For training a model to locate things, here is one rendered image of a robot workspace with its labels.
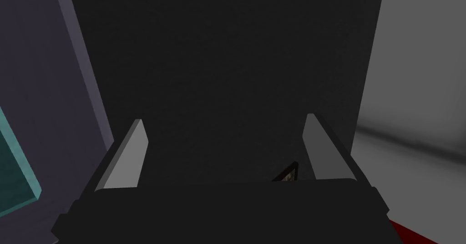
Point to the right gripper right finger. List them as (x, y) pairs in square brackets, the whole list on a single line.
[(327, 156)]

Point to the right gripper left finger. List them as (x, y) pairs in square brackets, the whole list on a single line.
[(125, 164)]

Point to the black framed picture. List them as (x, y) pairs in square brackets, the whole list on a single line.
[(288, 174)]

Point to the red rug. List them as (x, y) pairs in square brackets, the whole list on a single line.
[(413, 234)]

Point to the black door leaf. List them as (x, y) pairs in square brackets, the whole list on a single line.
[(225, 73)]

